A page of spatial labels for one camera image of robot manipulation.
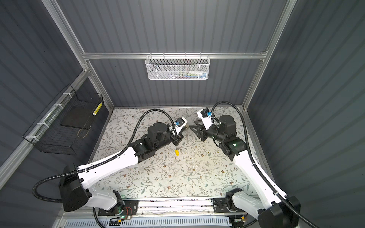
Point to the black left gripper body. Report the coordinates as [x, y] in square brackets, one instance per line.
[176, 141]

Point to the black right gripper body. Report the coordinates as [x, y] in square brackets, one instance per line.
[204, 133]

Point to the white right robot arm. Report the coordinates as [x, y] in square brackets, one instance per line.
[273, 209]

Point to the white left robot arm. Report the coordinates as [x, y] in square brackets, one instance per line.
[78, 190]

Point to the white vent grille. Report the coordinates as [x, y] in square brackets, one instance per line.
[166, 222]

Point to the yellow marker pen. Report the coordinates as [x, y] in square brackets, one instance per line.
[95, 112]

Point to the black foam pad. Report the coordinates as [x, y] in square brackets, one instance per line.
[79, 117]

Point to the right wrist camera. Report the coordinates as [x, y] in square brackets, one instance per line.
[206, 116]

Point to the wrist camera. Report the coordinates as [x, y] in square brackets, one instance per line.
[206, 116]
[180, 124]

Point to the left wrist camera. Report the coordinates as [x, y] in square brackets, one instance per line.
[180, 124]

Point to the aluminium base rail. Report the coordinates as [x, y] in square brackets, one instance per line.
[174, 206]

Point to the white wire mesh basket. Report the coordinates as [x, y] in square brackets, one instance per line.
[178, 69]

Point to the black wire basket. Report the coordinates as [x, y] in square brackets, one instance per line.
[64, 128]

